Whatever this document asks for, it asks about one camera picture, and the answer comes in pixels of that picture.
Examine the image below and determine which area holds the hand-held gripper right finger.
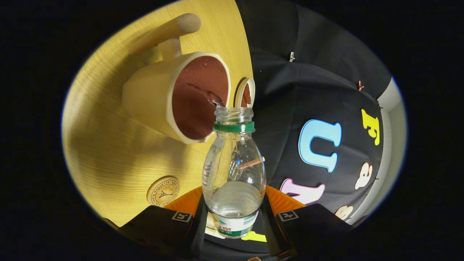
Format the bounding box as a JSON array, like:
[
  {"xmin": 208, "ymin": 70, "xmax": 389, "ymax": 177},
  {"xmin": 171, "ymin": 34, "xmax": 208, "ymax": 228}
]
[{"xmin": 260, "ymin": 185, "xmax": 354, "ymax": 260}]

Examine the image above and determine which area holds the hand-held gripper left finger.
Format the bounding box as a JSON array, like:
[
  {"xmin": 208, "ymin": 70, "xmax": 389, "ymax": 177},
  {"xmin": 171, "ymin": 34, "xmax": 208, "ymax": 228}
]
[{"xmin": 118, "ymin": 186, "xmax": 209, "ymax": 260}]

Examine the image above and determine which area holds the clear plastic juice bottle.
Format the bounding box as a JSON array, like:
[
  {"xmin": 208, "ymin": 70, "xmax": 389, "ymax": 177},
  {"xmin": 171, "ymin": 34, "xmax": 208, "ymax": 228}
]
[{"xmin": 202, "ymin": 107, "xmax": 267, "ymax": 239}]

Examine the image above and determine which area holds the round cork coaster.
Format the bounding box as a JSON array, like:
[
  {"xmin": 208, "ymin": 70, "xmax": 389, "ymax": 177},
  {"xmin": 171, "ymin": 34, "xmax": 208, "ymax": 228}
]
[{"xmin": 146, "ymin": 176, "xmax": 180, "ymax": 206}]

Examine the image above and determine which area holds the cream cup with wooden handle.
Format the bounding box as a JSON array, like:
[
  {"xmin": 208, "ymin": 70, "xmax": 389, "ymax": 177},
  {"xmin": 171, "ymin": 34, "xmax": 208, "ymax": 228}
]
[{"xmin": 122, "ymin": 13, "xmax": 231, "ymax": 145}]

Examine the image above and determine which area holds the wooden table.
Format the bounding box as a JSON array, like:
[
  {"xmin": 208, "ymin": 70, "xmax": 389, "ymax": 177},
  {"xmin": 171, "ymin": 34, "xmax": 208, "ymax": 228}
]
[{"xmin": 62, "ymin": 0, "xmax": 254, "ymax": 227}]

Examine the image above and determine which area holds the brown food piece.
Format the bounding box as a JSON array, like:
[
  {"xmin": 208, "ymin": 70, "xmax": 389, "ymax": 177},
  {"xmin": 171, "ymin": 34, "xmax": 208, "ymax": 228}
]
[{"xmin": 241, "ymin": 83, "xmax": 252, "ymax": 108}]

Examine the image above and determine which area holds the black backdrop cloth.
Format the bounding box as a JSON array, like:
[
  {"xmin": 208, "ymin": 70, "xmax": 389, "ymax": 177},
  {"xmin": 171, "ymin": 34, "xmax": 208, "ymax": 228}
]
[{"xmin": 201, "ymin": 0, "xmax": 393, "ymax": 254}]

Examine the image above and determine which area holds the white round plate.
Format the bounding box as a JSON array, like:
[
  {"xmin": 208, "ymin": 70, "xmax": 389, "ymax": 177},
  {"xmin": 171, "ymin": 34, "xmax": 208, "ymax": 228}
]
[{"xmin": 235, "ymin": 78, "xmax": 256, "ymax": 108}]

